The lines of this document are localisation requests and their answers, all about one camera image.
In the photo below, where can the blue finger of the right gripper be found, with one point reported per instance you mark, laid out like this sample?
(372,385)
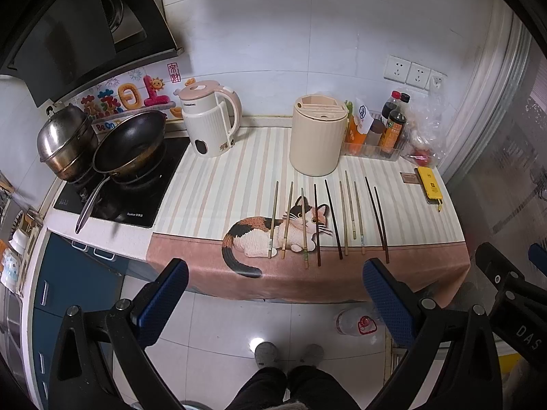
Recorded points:
(495,265)
(538,257)

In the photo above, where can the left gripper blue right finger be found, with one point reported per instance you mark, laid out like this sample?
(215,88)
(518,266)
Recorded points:
(393,300)

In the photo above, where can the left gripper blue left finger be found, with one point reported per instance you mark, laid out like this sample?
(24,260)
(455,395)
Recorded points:
(156,301)

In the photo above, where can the black chopstick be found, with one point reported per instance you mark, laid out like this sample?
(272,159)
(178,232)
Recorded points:
(333,215)

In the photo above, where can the dark red brown chopstick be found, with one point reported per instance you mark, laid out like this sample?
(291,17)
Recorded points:
(317,223)

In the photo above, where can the blue kitchen cabinet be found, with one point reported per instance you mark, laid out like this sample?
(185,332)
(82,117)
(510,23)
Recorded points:
(74,273)

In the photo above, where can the plastic water jug on floor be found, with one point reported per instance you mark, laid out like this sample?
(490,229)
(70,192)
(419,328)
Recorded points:
(358,321)

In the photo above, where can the dark chopstick far right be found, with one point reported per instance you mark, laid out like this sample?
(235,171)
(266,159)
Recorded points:
(382,226)

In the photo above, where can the person right grey shoe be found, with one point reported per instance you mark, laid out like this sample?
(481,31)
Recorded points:
(312,356)

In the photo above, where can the person grey shoe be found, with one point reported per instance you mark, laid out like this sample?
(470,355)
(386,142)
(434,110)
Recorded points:
(312,356)
(266,354)

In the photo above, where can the black induction cooktop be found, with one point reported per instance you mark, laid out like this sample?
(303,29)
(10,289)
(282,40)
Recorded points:
(134,200)

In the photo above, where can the person left grey shoe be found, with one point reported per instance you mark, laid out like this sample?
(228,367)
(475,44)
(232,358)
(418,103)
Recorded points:
(266,354)

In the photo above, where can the person black trouser legs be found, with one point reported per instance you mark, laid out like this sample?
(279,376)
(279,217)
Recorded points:
(304,387)

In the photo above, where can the yellow power bank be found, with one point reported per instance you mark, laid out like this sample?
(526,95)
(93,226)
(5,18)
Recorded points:
(431,186)

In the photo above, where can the striped cat table cloth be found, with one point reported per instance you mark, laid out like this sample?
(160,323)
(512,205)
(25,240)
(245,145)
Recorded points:
(216,215)

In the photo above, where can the brown small card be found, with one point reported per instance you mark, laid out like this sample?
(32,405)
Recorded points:
(410,178)

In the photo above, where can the black frying pan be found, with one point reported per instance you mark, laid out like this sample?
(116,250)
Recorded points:
(123,151)

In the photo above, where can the bamboo chopstick far left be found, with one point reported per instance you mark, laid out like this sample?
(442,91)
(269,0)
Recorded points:
(273,219)

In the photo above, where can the clear plastic condiment tray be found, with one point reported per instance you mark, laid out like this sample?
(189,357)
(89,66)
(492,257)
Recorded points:
(367,151)

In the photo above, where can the clear plastic bag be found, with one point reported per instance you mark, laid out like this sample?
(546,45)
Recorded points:
(424,132)

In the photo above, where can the stainless steel steamer pot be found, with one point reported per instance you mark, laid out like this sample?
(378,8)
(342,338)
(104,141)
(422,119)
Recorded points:
(67,142)

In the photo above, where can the beige ribbed utensil holder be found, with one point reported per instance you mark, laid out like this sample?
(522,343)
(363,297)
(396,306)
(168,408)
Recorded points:
(319,125)

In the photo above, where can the red cap soy sauce bottle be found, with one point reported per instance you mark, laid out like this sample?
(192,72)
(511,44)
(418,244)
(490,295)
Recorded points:
(391,104)

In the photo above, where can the white pink electric kettle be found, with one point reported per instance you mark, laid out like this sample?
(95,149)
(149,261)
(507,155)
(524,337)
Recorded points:
(212,114)

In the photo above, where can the black cap vinegar bottle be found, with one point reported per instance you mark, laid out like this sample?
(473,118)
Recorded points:
(404,102)

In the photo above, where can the black range hood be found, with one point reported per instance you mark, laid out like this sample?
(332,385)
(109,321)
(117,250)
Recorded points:
(62,47)

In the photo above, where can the right white wall socket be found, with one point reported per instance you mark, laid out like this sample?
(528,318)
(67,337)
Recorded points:
(436,81)

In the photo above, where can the white wall socket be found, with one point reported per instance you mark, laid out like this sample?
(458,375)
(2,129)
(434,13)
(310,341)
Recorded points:
(418,76)
(436,81)
(397,69)

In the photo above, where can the middle white wall socket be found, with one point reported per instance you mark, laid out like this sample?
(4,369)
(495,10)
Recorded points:
(418,76)

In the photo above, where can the colourful wall sticker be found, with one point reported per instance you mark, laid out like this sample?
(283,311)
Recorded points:
(151,86)

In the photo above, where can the left white wall socket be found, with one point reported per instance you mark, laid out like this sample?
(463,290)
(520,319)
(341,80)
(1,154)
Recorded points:
(397,69)

